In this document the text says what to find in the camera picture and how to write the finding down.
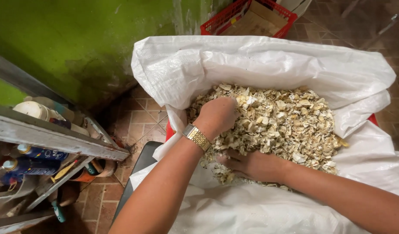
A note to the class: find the white plastic bottle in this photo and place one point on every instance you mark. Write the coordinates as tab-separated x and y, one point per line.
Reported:
37	110

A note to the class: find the white woven plastic sack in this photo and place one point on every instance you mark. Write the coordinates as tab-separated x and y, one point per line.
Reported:
251	65

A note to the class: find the black plastic stool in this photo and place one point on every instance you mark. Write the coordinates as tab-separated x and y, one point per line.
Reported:
136	175

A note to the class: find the person's left hand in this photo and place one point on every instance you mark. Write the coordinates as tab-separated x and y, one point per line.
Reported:
217	113

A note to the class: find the grey metal shelf rack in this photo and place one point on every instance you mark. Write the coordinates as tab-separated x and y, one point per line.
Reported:
40	156

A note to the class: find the blue spray can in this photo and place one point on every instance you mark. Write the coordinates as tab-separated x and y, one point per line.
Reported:
42	152
30	166

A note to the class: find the red plastic basin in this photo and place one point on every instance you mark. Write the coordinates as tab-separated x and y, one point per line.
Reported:
169	131

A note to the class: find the heap of pale dried chips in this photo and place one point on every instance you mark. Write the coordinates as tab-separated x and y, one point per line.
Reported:
283	123

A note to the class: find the red plastic crate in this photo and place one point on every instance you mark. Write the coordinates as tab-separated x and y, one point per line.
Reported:
225	19

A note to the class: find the brown cardboard sheet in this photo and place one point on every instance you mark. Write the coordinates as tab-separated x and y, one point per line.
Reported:
254	21

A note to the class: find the gold metal wristwatch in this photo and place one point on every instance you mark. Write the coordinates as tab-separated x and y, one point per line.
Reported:
196	136

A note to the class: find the person's right hand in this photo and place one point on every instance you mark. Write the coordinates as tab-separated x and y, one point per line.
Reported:
251	165

